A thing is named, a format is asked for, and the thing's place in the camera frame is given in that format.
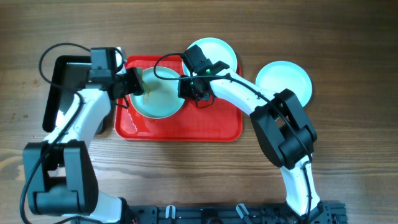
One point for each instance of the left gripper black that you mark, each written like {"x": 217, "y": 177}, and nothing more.
{"x": 135, "y": 82}

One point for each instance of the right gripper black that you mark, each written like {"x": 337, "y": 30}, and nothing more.
{"x": 184, "y": 92}

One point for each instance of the light blue plate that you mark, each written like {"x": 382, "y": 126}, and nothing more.
{"x": 279, "y": 75}
{"x": 160, "y": 99}
{"x": 218, "y": 50}

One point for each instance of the light blue plate bottom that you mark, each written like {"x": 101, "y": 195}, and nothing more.
{"x": 279, "y": 75}

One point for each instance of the green yellow sponge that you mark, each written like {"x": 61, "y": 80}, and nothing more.
{"x": 143, "y": 81}

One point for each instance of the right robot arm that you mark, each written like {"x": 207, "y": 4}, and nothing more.
{"x": 283, "y": 129}

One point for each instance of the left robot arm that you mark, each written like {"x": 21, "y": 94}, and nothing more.
{"x": 59, "y": 177}

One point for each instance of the red plastic tray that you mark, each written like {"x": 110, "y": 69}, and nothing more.
{"x": 219, "y": 122}

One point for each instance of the black rectangular water tray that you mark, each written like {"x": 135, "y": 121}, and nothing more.
{"x": 70, "y": 71}

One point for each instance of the light blue plate top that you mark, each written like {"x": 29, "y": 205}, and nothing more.
{"x": 218, "y": 50}

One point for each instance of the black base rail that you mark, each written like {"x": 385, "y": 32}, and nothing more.
{"x": 326, "y": 212}

